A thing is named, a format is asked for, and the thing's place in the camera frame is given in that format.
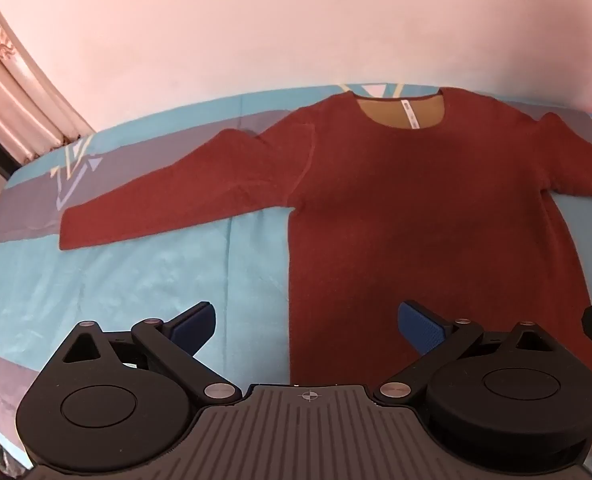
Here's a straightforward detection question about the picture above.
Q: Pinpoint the dark red knit sweater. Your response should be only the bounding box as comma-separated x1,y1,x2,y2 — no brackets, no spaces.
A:
60,88,592,386

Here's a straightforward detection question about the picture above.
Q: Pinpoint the blue grey patterned bedsheet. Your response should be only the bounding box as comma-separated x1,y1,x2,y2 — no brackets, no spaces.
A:
0,80,592,480

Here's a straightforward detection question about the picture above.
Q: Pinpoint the pink striped curtain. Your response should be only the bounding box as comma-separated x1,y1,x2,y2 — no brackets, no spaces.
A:
0,11,95,166

